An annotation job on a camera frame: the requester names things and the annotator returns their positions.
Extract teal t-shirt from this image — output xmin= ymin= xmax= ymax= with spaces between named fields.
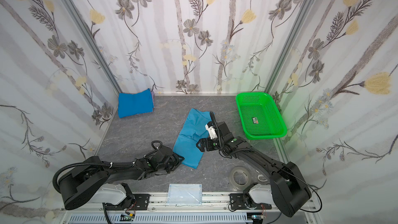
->
xmin=173 ymin=109 xmax=211 ymax=169

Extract green plastic basket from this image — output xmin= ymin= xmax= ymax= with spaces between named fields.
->
xmin=235 ymin=92 xmax=287 ymax=140

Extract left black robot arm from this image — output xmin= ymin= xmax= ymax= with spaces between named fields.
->
xmin=52 ymin=148 xmax=184 ymax=210

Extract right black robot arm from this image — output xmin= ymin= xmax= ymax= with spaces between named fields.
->
xmin=196 ymin=138 xmax=312 ymax=217

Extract clear plastic bag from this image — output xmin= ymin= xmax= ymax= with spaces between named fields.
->
xmin=167 ymin=184 xmax=202 ymax=206

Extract clear tape roll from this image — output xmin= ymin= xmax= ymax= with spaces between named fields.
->
xmin=229 ymin=167 xmax=252 ymax=191

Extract white scissors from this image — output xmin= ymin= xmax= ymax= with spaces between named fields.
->
xmin=256 ymin=171 xmax=269 ymax=183

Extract folded blue t-shirt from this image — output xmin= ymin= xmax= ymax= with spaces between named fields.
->
xmin=118 ymin=89 xmax=154 ymax=118

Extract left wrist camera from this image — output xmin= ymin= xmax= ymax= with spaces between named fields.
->
xmin=147 ymin=141 xmax=174 ymax=163

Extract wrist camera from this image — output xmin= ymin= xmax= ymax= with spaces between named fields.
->
xmin=205 ymin=111 xmax=232 ymax=140
xmin=147 ymin=141 xmax=174 ymax=163

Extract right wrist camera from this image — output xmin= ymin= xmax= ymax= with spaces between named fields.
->
xmin=205 ymin=111 xmax=232 ymax=140

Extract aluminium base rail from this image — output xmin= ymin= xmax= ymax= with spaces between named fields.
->
xmin=60 ymin=191 xmax=316 ymax=215

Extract black corrugated cable hose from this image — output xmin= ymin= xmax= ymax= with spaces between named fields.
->
xmin=52 ymin=161 xmax=137 ymax=224

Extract white slotted cable duct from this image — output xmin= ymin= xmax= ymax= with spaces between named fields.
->
xmin=65 ymin=212 xmax=253 ymax=224

